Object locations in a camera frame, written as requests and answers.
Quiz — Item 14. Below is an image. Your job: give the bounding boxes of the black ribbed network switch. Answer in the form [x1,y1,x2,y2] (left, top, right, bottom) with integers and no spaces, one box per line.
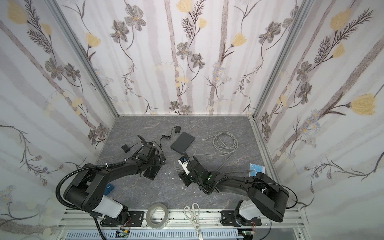
[144,165,162,181]

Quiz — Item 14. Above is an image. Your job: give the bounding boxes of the black power adapter with cable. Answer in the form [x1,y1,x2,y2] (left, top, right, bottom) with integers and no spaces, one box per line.
[121,141,164,157]

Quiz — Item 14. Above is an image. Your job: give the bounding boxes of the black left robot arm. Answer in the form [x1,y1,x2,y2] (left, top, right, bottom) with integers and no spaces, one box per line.
[55,137,166,227]

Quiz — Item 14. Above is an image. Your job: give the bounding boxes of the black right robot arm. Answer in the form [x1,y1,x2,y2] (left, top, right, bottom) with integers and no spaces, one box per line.
[178,154,298,223]

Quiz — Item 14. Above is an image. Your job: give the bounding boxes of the small blue object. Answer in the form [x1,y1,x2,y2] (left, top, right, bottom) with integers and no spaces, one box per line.
[104,183,115,196]

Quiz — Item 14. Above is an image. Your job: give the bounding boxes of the clear tape roll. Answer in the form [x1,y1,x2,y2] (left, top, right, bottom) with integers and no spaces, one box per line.
[146,203,169,230]

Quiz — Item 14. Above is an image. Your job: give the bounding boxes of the blue face mask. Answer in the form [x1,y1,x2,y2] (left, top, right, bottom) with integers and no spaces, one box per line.
[249,164,266,177]

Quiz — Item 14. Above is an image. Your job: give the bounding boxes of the dark grey flat switch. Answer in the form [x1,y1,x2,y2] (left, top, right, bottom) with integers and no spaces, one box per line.
[171,132,195,154]

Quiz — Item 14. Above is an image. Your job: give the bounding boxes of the white handled scissors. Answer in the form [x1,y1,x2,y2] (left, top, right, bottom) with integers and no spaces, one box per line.
[184,203,203,240]

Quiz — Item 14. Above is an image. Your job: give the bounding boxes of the small black adapter with cable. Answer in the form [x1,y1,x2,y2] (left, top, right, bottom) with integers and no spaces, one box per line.
[161,126,181,140]

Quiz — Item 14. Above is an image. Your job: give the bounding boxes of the coiled grey ethernet cable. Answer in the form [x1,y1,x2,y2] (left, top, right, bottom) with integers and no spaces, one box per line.
[202,131,239,157]

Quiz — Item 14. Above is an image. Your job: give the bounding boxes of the white slotted cable duct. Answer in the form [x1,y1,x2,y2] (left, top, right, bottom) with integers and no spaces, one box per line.
[61,229,244,240]

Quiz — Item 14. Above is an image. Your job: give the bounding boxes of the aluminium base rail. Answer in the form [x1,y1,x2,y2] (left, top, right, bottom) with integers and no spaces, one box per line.
[58,209,306,230]

